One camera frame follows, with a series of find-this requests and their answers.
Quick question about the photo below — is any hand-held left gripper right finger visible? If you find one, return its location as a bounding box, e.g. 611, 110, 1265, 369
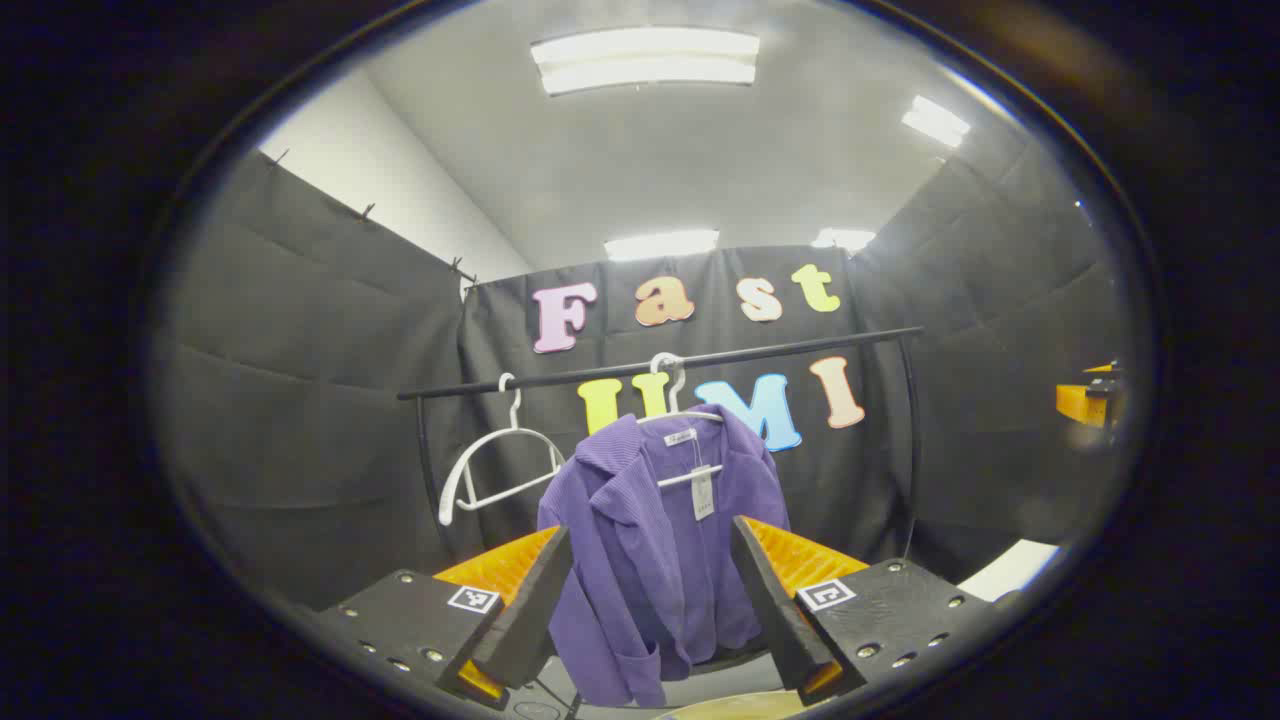
730, 515, 1026, 706

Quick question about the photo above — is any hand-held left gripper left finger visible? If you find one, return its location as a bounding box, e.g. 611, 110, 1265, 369
300, 525, 576, 713

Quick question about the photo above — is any purple ribbed jacket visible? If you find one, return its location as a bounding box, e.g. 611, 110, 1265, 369
537, 405, 793, 709

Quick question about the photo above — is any white plastic clothes hanger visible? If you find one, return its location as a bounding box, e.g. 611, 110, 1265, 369
438, 373, 568, 527
637, 352, 726, 489

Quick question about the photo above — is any black metal clothes rack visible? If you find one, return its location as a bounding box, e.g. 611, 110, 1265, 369
397, 326, 926, 561

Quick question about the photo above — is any white sheet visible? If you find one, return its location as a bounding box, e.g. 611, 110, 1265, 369
955, 539, 1061, 604

